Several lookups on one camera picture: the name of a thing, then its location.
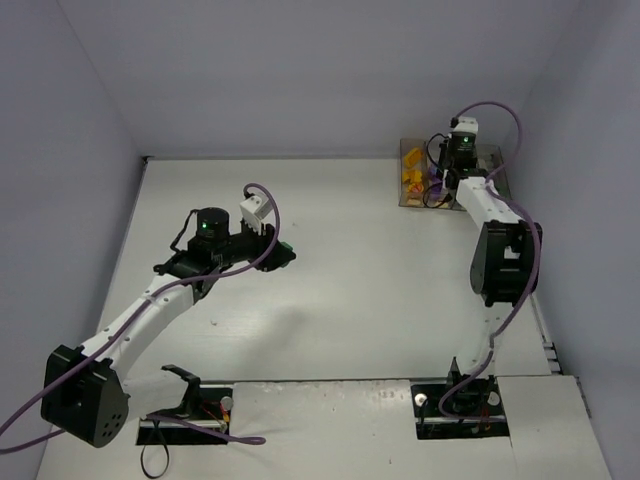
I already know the purple long lego brick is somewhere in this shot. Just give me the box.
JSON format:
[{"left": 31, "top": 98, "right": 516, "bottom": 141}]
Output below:
[{"left": 430, "top": 184, "right": 444, "bottom": 196}]

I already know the small yellow square lego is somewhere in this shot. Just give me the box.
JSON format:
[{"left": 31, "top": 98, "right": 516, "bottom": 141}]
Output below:
[{"left": 402, "top": 170, "right": 422, "bottom": 183}]

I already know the yellow cyan lego top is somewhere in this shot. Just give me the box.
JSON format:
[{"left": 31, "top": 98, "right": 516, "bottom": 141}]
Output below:
[{"left": 403, "top": 147, "right": 423, "bottom": 169}]

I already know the orange oval lego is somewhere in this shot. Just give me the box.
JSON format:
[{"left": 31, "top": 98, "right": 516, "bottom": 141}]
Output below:
[{"left": 406, "top": 182, "right": 424, "bottom": 195}]

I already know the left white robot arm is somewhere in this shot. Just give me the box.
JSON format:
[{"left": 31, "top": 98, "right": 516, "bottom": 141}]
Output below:
[{"left": 40, "top": 196, "right": 296, "bottom": 448}]

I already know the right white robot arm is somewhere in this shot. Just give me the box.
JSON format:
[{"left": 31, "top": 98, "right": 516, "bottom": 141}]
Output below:
[{"left": 438, "top": 126, "right": 542, "bottom": 392}]

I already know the clear bin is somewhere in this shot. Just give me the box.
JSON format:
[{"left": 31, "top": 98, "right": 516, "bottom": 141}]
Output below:
[
  {"left": 476, "top": 144, "right": 511, "bottom": 198},
  {"left": 424, "top": 140, "right": 457, "bottom": 210},
  {"left": 399, "top": 138, "right": 429, "bottom": 208}
]

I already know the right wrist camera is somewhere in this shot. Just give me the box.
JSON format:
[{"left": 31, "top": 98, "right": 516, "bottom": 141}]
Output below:
[{"left": 450, "top": 116, "right": 479, "bottom": 136}]

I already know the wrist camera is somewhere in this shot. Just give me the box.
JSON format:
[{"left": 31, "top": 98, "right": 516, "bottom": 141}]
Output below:
[
  {"left": 239, "top": 194, "right": 273, "bottom": 236},
  {"left": 450, "top": 116, "right": 479, "bottom": 136}
]

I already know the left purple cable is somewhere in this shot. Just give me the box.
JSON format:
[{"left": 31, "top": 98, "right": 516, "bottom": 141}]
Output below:
[{"left": 0, "top": 183, "right": 281, "bottom": 451}]

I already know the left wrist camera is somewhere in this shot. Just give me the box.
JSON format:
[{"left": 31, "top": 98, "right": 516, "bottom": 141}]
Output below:
[{"left": 239, "top": 194, "right": 273, "bottom": 236}]

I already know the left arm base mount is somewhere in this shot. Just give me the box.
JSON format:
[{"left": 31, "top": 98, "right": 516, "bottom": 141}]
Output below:
[{"left": 135, "top": 384, "right": 234, "bottom": 446}]

